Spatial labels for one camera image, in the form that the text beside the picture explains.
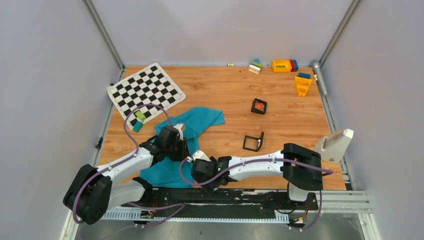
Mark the teal t-shirt garment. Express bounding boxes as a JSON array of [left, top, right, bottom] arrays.
[[139, 106, 226, 189]]

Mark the black square display case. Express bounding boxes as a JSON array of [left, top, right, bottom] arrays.
[[242, 131, 265, 152]]

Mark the black hinged display case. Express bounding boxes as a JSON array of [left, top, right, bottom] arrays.
[[250, 98, 268, 115]]

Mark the orange brooch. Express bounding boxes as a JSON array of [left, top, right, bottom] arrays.
[[254, 102, 265, 111]]

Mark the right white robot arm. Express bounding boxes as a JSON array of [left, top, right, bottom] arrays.
[[191, 143, 330, 209]]

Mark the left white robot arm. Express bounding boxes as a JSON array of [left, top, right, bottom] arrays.
[[63, 123, 189, 225]]

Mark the teal block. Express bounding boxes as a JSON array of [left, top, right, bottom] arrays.
[[132, 121, 143, 133]]

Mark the lime green block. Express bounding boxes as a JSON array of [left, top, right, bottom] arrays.
[[134, 110, 146, 122]]

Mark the black white checkerboard mat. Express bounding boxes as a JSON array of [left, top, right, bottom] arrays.
[[106, 62, 186, 130]]

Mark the white green blue block stack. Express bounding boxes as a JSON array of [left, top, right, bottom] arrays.
[[248, 58, 263, 74]]

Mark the yellow toy box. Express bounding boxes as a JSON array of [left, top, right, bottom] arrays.
[[271, 59, 293, 73]]

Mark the white tilted device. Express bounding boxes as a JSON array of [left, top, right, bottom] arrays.
[[314, 128, 354, 164]]

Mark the yellow triangular toy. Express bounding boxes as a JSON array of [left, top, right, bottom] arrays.
[[294, 76, 313, 97]]

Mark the blue flat block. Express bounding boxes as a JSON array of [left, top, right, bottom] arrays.
[[297, 72, 311, 79]]

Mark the red blue block pair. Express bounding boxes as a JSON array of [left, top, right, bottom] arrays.
[[289, 59, 299, 72]]

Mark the grey metal cylinder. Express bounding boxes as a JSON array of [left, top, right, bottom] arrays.
[[310, 60, 328, 96]]

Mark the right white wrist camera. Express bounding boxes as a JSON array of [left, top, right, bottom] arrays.
[[191, 150, 211, 163]]

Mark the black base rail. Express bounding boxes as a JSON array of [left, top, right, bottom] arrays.
[[136, 187, 319, 217]]

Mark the white slotted cable duct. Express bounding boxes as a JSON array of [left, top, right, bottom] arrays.
[[101, 207, 290, 224]]

